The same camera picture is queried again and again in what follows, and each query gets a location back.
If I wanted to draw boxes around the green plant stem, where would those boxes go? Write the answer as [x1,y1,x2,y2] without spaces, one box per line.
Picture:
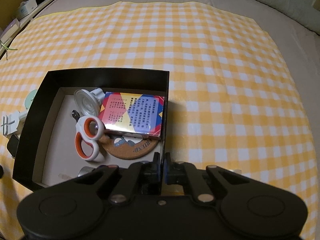
[1,42,17,60]

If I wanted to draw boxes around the clear suction cup white knob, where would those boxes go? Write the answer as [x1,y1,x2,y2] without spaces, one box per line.
[74,88,105,116]

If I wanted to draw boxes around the colourful card box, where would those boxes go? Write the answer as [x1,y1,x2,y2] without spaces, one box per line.
[99,92,164,140]

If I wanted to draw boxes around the white tissue box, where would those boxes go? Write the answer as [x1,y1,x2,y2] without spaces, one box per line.
[15,0,38,20]

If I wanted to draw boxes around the mint green tape measure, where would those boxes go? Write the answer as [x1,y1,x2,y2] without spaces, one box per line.
[24,89,37,109]

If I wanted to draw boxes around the white orange scissors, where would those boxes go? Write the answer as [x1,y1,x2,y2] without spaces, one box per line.
[72,110,105,161]

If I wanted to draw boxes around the round cork coaster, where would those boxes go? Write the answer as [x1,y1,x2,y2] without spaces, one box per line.
[99,134,158,160]

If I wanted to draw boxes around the black cardboard box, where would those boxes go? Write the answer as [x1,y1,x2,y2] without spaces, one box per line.
[11,67,171,192]

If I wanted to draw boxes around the yellow white checkered cloth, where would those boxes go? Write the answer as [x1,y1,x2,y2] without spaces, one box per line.
[1,2,318,239]

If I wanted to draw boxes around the small black device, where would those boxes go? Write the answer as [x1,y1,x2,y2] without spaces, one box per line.
[7,134,19,158]

